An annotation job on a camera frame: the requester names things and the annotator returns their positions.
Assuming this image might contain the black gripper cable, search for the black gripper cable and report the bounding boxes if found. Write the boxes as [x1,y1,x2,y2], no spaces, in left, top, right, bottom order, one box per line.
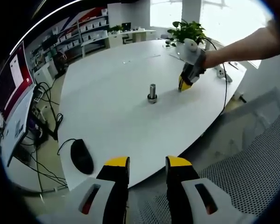
[203,37,229,112]

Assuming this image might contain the white storage shelf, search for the white storage shelf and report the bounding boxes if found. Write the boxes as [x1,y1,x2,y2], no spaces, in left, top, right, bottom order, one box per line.
[55,9,109,59]

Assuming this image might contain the white-framed computer monitor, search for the white-framed computer monitor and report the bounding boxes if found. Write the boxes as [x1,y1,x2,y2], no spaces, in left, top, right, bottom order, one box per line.
[0,42,35,166]

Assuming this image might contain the rows of white storage bins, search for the rows of white storage bins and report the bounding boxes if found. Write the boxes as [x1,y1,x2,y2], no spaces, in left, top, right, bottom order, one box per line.
[56,10,108,51]

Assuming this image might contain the white background desk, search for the white background desk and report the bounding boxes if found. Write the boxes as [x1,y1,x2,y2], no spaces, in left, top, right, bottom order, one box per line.
[108,28,157,47]

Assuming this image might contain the white mesh office chair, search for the white mesh office chair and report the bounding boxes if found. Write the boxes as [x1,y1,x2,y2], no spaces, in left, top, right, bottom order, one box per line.
[179,86,280,224]

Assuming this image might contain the white low cabinet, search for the white low cabinet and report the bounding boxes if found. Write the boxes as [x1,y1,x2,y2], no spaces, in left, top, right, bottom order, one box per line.
[34,63,58,86]

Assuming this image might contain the small green desk plant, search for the small green desk plant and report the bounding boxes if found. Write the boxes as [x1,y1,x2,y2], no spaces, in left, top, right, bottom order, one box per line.
[108,25,123,35]

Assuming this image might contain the thick metal threaded stud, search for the thick metal threaded stud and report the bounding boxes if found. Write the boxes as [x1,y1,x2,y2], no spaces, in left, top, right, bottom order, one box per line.
[147,83,158,105]

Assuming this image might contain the black computer mouse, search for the black computer mouse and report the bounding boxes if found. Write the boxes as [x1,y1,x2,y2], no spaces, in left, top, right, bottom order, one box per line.
[70,139,94,175]

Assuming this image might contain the green leafy plant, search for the green leafy plant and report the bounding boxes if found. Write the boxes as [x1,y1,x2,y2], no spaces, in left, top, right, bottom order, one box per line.
[167,20,207,45]

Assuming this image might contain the white ceiling light strip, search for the white ceiling light strip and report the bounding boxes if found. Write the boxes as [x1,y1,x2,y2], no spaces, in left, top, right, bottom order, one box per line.
[10,0,84,54]

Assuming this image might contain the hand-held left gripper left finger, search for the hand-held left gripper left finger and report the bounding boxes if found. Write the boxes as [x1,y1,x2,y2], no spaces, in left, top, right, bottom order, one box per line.
[41,155,131,224]

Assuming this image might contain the black mouse cable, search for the black mouse cable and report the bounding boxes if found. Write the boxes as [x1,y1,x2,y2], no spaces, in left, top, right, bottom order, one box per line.
[57,138,77,156]

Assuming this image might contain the tangle of black floor cables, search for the tangle of black floor cables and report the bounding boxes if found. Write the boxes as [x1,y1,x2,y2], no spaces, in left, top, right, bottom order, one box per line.
[32,81,68,189]

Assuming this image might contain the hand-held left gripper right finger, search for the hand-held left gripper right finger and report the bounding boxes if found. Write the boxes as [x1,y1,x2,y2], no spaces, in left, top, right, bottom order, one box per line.
[165,155,252,224]

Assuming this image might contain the white game controller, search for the white game controller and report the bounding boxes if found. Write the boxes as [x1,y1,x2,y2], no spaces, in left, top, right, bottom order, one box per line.
[216,65,233,82]

